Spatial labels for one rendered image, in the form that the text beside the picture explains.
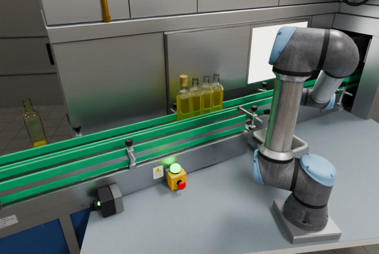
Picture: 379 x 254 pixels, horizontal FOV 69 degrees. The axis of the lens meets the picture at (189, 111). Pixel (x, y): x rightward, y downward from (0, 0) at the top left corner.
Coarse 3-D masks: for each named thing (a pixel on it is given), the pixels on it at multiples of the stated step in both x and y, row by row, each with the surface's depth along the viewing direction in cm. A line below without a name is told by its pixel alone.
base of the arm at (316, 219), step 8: (288, 200) 99; (296, 200) 95; (288, 208) 98; (296, 208) 95; (304, 208) 93; (312, 208) 92; (320, 208) 92; (288, 216) 97; (296, 216) 95; (304, 216) 94; (312, 216) 92; (320, 216) 93; (328, 216) 97; (296, 224) 95; (304, 224) 93; (312, 224) 93; (320, 224) 93
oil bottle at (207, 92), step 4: (200, 88) 130; (204, 88) 128; (208, 88) 128; (204, 92) 127; (208, 92) 128; (212, 92) 129; (204, 96) 128; (208, 96) 129; (212, 96) 130; (204, 100) 129; (208, 100) 130; (212, 100) 131; (204, 104) 130; (208, 104) 131; (212, 104) 132; (204, 108) 131; (208, 108) 132; (212, 108) 133; (204, 112) 132; (208, 112) 133
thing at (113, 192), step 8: (112, 184) 108; (104, 192) 104; (112, 192) 104; (120, 192) 104; (104, 200) 100; (112, 200) 102; (120, 200) 103; (104, 208) 101; (112, 208) 103; (120, 208) 105; (104, 216) 103
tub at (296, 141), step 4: (264, 128) 144; (256, 132) 141; (260, 132) 142; (264, 132) 143; (256, 136) 137; (260, 136) 143; (264, 136) 144; (260, 140) 135; (264, 140) 134; (292, 140) 138; (296, 140) 135; (300, 140) 133; (292, 144) 138; (296, 144) 136; (300, 144) 134; (304, 144) 131; (292, 148) 138; (296, 148) 127; (300, 148) 127; (304, 148) 129
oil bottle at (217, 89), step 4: (212, 84) 132; (220, 84) 132; (212, 88) 131; (216, 88) 130; (220, 88) 131; (216, 92) 131; (220, 92) 132; (216, 96) 132; (220, 96) 133; (216, 100) 133; (220, 100) 134; (216, 104) 134; (220, 104) 135; (216, 108) 135; (220, 108) 136
